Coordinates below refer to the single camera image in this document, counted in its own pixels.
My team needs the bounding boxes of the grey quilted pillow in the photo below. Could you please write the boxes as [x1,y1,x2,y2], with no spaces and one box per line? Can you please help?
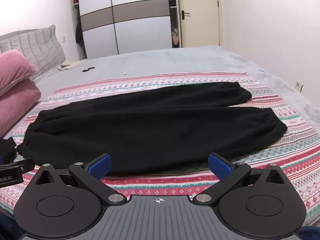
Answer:
[0,25,66,84]

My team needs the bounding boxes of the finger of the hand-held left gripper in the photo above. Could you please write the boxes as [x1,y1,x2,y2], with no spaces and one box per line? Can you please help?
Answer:
[0,158,35,173]

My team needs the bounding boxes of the black pants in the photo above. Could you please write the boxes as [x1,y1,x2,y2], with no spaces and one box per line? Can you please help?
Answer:
[16,81,288,177]

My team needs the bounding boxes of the grey sliding door wardrobe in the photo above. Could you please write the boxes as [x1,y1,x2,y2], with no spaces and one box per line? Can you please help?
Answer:
[69,0,181,61]

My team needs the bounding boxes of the grey bed blanket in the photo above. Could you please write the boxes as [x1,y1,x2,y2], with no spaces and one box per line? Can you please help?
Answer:
[4,45,320,140]

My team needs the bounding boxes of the dark hanging garment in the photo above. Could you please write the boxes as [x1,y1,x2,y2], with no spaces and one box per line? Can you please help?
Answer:
[75,21,84,48]

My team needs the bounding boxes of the pink pillow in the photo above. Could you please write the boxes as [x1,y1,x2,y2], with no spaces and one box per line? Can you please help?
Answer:
[0,79,42,138]
[0,49,38,97]

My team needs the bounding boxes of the cream room door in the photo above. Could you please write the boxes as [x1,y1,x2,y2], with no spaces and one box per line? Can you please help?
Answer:
[175,0,223,48]

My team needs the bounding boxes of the beige flat item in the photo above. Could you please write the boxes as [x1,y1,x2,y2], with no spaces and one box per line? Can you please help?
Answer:
[56,62,79,70]

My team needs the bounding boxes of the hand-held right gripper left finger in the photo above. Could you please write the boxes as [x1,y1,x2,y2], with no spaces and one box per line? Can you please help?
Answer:
[33,153,127,205]

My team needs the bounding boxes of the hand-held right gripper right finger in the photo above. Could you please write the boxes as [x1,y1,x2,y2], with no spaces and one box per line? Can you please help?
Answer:
[196,152,288,204]

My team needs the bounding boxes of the patterned knit blanket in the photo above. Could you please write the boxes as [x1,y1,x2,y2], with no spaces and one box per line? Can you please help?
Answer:
[0,72,320,219]

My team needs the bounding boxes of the dark cloth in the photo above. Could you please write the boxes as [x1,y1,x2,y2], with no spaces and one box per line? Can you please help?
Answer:
[0,137,17,163]

